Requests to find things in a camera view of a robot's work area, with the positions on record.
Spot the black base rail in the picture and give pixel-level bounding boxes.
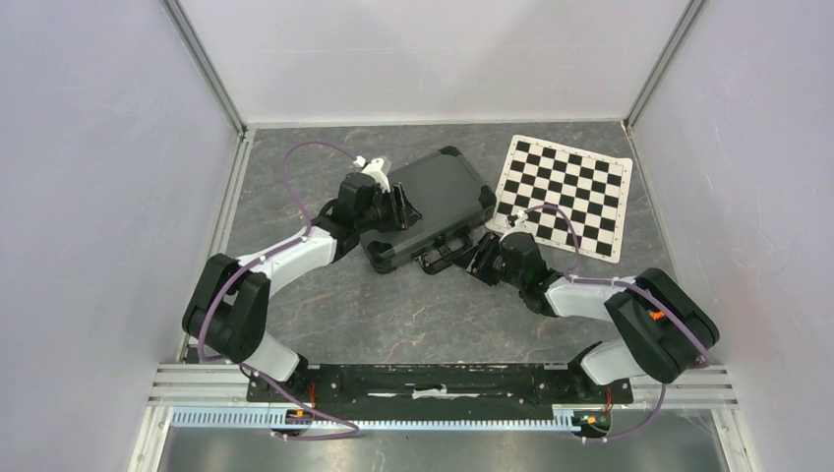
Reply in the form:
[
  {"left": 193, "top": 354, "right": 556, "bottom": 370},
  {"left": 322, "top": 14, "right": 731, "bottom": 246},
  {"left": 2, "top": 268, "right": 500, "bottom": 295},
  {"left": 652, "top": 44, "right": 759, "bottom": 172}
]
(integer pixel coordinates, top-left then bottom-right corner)
[{"left": 247, "top": 363, "right": 633, "bottom": 423}]

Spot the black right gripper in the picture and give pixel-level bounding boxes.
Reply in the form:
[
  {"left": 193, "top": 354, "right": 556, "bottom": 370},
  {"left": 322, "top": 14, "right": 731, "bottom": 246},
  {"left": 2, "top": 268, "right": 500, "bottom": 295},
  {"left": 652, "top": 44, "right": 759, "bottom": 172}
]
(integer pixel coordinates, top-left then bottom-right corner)
[{"left": 450, "top": 230, "right": 524, "bottom": 290}]

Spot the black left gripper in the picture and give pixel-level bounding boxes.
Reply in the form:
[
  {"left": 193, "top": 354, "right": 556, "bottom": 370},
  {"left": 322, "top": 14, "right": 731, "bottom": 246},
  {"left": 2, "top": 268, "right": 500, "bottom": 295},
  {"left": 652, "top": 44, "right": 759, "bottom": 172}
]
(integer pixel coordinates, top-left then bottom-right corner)
[{"left": 356, "top": 183, "right": 421, "bottom": 234}]

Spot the black poker set case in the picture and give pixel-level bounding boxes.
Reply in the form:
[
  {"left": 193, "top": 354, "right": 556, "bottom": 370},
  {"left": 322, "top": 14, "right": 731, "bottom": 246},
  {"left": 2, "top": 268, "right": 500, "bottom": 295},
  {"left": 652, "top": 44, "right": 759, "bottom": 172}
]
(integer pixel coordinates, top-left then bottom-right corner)
[{"left": 361, "top": 146, "right": 497, "bottom": 275}]

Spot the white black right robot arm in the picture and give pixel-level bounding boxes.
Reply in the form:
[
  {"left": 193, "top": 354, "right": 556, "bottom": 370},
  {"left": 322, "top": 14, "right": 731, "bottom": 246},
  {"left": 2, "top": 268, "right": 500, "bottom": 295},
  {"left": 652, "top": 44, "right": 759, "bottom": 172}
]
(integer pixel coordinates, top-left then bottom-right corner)
[{"left": 454, "top": 232, "right": 720, "bottom": 401}]

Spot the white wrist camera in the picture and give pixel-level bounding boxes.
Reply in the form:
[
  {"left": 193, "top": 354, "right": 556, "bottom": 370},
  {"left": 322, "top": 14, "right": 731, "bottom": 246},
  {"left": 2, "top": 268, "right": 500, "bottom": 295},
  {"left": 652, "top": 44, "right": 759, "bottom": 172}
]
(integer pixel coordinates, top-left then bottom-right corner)
[
  {"left": 506, "top": 208, "right": 529, "bottom": 229},
  {"left": 352, "top": 155, "right": 391, "bottom": 193}
]

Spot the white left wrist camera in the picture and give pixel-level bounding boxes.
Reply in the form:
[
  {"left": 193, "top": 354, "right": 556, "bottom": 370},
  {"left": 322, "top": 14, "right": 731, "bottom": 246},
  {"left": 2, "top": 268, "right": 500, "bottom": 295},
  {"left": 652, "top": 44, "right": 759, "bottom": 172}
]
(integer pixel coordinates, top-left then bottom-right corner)
[{"left": 352, "top": 155, "right": 391, "bottom": 193}]

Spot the black white chessboard mat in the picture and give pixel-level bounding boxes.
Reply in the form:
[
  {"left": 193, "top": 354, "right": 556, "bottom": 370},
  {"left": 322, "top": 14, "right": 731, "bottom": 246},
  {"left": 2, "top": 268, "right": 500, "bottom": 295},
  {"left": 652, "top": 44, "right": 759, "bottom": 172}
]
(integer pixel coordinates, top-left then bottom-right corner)
[{"left": 486, "top": 135, "right": 633, "bottom": 264}]

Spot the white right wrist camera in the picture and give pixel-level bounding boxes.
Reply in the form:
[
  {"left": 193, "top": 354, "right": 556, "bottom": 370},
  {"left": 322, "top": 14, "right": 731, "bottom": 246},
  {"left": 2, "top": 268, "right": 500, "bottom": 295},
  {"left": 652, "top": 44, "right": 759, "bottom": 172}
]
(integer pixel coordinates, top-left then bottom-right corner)
[{"left": 506, "top": 208, "right": 529, "bottom": 229}]

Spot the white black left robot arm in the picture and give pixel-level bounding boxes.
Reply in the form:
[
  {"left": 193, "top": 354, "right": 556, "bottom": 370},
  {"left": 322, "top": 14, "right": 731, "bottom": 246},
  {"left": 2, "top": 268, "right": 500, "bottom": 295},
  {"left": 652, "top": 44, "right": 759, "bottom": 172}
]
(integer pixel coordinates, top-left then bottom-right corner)
[{"left": 182, "top": 172, "right": 422, "bottom": 401}]

